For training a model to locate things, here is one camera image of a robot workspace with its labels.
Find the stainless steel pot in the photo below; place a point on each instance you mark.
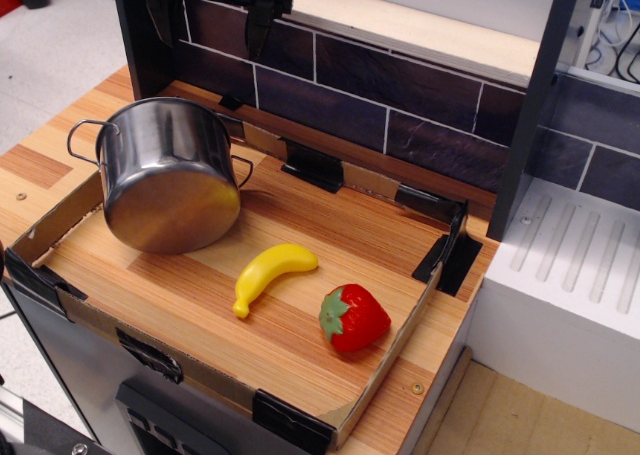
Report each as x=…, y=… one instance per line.
x=168, y=181

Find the cardboard fence with black tape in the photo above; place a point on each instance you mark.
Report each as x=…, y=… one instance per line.
x=149, y=346

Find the yellow toy banana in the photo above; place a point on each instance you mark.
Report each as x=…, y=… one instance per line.
x=266, y=267

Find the red toy strawberry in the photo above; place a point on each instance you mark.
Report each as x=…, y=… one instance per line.
x=351, y=318

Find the brass screw front right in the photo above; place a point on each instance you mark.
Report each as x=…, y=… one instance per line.
x=417, y=388

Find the white ribbed sink drainboard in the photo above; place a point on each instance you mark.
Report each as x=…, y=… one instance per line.
x=558, y=309

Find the dark grey vertical post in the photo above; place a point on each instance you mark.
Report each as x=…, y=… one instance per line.
x=515, y=179

